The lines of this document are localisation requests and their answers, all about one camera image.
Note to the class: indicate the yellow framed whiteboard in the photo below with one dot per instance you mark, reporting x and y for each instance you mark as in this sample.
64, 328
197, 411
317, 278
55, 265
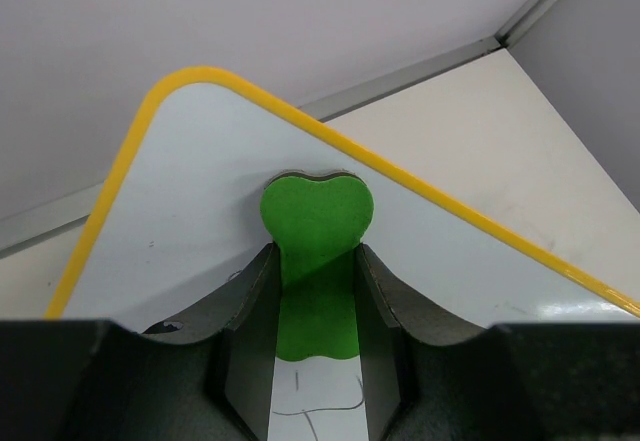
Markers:
178, 217

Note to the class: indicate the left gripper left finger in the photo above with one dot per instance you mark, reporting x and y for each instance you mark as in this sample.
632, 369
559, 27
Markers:
95, 380

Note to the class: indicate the green bone-shaped eraser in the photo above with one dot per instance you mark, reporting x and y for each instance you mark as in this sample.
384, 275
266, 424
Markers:
317, 222

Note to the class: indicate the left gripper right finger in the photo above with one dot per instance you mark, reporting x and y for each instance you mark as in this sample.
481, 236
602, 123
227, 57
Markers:
428, 374

